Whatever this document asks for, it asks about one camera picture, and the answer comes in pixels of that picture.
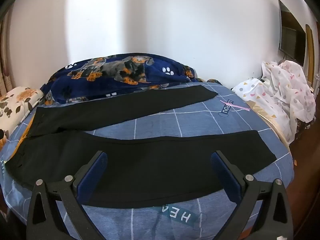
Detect wooden door frame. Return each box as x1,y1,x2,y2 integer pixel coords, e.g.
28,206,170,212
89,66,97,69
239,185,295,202
305,24,315,85

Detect blue checked bed sheet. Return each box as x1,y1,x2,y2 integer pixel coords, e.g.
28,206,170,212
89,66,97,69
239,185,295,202
0,81,294,240

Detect navy dog print blanket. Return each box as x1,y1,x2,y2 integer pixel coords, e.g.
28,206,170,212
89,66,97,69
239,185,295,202
40,53,200,104

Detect white triangle print cloth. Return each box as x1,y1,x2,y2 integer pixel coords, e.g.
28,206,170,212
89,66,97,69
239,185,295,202
231,60,316,144

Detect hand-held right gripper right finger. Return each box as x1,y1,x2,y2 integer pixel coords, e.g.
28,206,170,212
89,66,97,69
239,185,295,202
210,150,293,240

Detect beige floral curtain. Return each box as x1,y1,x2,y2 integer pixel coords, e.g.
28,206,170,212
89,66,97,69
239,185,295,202
0,17,14,93

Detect wall mounted black television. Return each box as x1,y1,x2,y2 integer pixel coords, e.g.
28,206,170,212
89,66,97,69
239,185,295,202
278,0,307,67

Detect black pants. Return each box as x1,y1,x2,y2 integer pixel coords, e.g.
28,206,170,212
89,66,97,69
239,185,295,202
5,85,277,208

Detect white floral pillow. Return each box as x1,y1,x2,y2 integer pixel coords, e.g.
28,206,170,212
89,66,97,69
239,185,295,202
0,87,45,135

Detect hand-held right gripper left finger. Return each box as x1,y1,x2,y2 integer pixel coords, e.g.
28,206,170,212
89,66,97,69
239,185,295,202
26,150,108,240

